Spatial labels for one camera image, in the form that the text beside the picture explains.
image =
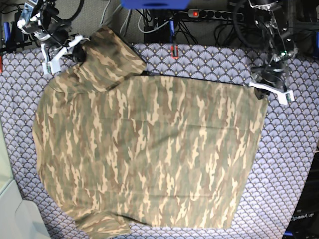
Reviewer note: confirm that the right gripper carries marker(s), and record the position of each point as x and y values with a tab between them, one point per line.
57	38

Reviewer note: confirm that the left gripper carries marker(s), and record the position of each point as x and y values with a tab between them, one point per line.
270	78

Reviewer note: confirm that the camouflage T-shirt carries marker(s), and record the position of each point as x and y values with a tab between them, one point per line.
114	145

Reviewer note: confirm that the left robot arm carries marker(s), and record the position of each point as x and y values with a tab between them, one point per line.
277	40

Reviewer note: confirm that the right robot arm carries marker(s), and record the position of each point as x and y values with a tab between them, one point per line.
39	18

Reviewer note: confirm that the purple fan-pattern table cloth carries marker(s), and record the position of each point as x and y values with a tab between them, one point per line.
278	175

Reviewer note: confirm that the red and black clamp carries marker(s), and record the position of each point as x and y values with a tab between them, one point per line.
175	51

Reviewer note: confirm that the black power strip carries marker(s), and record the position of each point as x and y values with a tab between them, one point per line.
210	14

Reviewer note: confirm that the black OpenArm box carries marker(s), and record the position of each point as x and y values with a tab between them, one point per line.
304	223

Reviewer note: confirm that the white plastic bin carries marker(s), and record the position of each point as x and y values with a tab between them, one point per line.
19	218

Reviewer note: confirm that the blue plastic mount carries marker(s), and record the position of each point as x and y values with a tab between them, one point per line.
155	4

